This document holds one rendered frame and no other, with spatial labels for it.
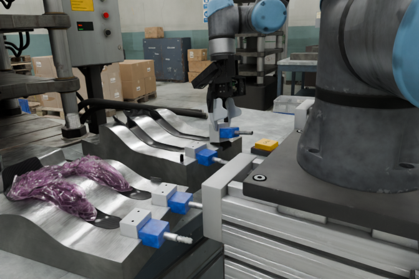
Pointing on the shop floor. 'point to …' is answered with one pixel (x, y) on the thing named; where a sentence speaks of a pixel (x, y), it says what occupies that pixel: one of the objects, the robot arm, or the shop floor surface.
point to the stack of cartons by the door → (197, 62)
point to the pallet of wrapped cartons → (113, 76)
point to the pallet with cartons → (138, 80)
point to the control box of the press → (91, 32)
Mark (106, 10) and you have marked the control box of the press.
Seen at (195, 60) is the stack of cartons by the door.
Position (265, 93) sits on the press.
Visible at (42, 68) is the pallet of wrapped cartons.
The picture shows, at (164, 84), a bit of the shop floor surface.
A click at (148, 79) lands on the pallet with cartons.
